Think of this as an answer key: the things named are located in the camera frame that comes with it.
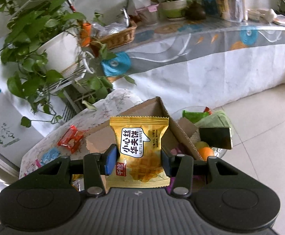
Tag glass bowl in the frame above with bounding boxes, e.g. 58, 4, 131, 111
172, 105, 234, 162

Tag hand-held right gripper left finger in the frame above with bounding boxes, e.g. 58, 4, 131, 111
38, 144, 117, 196

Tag white angular plant pot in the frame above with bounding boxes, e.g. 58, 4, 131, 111
128, 0, 153, 11

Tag green snack packet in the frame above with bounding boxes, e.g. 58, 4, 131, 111
182, 110, 210, 124

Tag long table with patterned cloth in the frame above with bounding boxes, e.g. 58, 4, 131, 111
101, 17, 285, 108

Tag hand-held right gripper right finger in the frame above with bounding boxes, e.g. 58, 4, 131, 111
161, 145, 242, 197

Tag green round plant pot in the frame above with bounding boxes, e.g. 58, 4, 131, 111
161, 0, 188, 21

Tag gold can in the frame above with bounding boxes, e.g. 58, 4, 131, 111
214, 0, 231, 20

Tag yellow-green lemon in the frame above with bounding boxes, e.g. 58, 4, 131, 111
194, 141, 210, 150

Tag light blue snack packet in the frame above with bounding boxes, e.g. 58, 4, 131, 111
40, 148, 62, 165

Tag stack of papers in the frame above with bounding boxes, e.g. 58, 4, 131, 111
272, 15, 285, 26

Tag orange fruit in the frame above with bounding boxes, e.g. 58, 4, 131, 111
198, 147, 215, 161

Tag wicker basket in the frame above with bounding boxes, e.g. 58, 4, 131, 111
91, 21, 138, 51

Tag black box with gold edge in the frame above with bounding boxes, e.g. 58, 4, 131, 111
199, 126, 233, 150

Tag yellow waffle snack packet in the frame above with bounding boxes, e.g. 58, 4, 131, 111
106, 116, 171, 188

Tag orange bottle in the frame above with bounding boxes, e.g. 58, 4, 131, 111
81, 23, 92, 47

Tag green pothos plant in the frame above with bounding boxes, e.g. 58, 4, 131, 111
0, 0, 137, 128

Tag pink white snack packet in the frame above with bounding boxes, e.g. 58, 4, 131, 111
25, 159, 43, 177

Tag brown square container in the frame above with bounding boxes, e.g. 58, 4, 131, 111
136, 4, 160, 26

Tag cardboard box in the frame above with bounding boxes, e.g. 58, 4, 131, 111
84, 97, 208, 162

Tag red snack packet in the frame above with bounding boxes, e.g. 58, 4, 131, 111
57, 125, 86, 153

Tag floral cloth covered stool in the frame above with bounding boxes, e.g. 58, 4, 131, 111
19, 88, 144, 179

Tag white refrigerator with grey door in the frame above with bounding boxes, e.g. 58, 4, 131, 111
0, 38, 46, 177

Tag purple snack packet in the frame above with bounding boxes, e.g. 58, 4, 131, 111
166, 176, 176, 194

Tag white ceramic object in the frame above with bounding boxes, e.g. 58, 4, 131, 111
248, 8, 277, 22

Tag blue translucent container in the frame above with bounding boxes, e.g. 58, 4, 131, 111
202, 0, 219, 15

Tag white metal plant stand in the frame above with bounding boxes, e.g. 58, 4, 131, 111
43, 0, 116, 124

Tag brown teapot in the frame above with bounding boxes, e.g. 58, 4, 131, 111
185, 1, 206, 21

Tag clear plastic bags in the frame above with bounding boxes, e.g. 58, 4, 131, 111
92, 22, 130, 37

